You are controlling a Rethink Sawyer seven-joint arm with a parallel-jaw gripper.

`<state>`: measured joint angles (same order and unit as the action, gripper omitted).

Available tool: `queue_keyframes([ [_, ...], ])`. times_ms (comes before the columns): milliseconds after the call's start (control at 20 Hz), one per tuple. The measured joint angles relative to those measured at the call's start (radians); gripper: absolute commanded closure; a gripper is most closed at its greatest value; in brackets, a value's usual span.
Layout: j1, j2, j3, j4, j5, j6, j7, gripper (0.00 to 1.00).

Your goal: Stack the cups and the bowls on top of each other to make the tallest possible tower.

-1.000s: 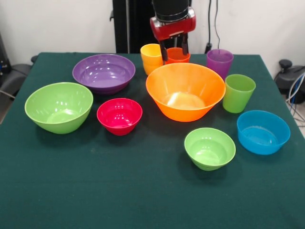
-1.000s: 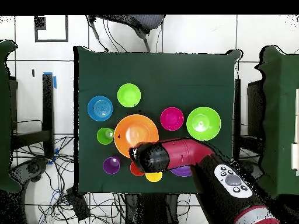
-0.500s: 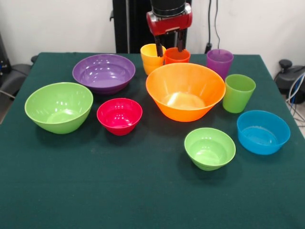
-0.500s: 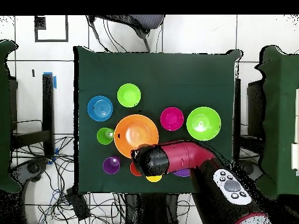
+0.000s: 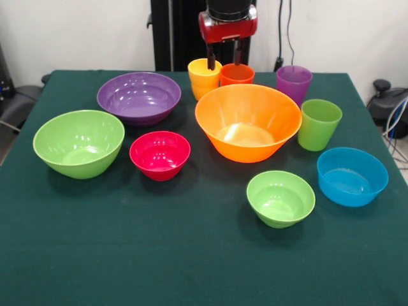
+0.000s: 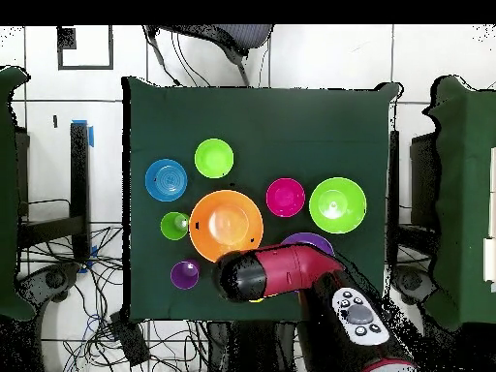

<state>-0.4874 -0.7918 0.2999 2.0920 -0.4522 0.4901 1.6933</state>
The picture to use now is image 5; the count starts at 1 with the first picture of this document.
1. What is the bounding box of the orange cup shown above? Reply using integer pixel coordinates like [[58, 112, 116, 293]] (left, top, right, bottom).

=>
[[219, 63, 256, 87]]

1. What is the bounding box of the pink bowl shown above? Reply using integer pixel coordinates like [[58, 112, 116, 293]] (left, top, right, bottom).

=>
[[129, 130, 192, 182]]

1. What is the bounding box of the yellow cup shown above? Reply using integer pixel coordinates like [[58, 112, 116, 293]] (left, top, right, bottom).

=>
[[190, 78, 221, 100], [187, 58, 223, 89]]

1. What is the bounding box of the large green bowl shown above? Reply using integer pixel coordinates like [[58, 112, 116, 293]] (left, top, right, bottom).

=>
[[33, 110, 126, 180]]

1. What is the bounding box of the purple bowl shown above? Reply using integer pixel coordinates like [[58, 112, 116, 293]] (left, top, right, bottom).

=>
[[96, 71, 182, 128]]

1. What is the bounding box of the purple cup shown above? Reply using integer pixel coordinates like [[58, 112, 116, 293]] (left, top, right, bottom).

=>
[[275, 65, 314, 108]]

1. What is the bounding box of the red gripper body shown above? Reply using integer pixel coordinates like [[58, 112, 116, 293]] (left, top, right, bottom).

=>
[[198, 11, 258, 44]]

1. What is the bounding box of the blue bowl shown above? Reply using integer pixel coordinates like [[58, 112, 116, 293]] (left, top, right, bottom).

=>
[[316, 147, 390, 208]]

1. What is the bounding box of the small green bowl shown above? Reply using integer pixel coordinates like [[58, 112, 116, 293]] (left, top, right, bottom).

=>
[[245, 170, 317, 229]]

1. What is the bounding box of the black robot column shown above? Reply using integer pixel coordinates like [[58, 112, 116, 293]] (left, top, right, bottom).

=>
[[147, 0, 258, 73]]

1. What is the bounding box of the black wall cable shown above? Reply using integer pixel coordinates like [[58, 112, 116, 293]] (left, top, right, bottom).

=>
[[273, 0, 296, 73]]

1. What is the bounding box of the black stand frame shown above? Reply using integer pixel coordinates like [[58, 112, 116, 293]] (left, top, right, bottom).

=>
[[0, 43, 15, 103]]

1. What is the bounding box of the dark green tablecloth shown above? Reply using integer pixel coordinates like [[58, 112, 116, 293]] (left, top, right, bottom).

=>
[[0, 69, 408, 306]]

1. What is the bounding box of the green cup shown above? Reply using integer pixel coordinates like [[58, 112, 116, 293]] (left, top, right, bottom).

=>
[[297, 99, 344, 152]]

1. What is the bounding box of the large orange bowl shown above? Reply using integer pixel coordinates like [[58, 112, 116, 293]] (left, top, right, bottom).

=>
[[194, 84, 303, 164]]

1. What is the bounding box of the floor cable bundle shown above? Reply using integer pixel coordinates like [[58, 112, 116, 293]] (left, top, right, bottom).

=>
[[381, 95, 408, 170]]

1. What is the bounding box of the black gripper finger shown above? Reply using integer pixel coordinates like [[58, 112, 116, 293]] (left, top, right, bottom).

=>
[[234, 40, 245, 66], [206, 43, 217, 70]]

